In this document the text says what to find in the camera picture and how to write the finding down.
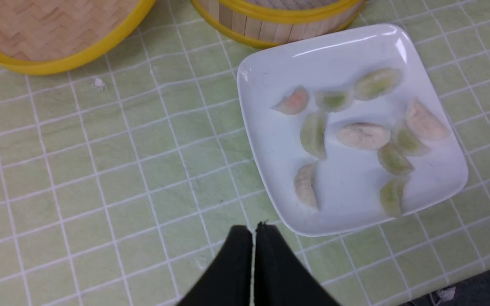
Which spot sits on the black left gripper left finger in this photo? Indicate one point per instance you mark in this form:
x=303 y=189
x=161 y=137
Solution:
x=227 y=280

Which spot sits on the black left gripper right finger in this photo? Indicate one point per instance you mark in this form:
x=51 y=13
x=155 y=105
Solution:
x=280 y=279

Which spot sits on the green dumpling steamer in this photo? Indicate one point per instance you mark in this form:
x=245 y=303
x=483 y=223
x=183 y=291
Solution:
x=393 y=161
x=404 y=140

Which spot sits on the white dumpling plate bottom-left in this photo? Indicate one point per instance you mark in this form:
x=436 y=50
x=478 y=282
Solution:
x=304 y=185

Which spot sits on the green dumpling plate bottom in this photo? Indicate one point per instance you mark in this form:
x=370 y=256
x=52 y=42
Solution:
x=391 y=196

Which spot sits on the long green dumpling plate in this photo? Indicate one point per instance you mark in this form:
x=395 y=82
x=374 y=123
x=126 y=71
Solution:
x=312 y=135

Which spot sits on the white dumpling plate middle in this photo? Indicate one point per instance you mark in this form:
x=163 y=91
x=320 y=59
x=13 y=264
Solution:
x=364 y=136

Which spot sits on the white square plate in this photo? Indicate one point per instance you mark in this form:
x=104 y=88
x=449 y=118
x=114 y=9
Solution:
x=348 y=181

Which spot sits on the pink dumpling on plate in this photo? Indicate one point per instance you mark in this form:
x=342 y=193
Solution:
x=293 y=104

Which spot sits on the green dumpling plate centre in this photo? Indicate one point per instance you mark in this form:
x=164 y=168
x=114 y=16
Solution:
x=333 y=101

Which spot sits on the white dumpling plate right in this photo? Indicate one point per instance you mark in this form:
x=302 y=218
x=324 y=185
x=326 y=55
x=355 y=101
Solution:
x=423 y=123

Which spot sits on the green dumpling plate right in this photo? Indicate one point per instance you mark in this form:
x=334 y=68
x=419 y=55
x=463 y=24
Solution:
x=377 y=83

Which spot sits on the green checked tablecloth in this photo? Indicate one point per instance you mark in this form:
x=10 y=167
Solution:
x=123 y=196

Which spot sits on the small white crumb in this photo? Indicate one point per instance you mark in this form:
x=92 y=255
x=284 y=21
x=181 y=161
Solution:
x=99 y=84

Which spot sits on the bamboo steamer basket yellow rim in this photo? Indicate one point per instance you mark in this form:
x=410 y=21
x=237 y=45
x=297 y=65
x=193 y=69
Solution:
x=263 y=24

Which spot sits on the bamboo steamer lid yellow rim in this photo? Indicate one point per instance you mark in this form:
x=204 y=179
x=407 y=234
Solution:
x=46 y=37

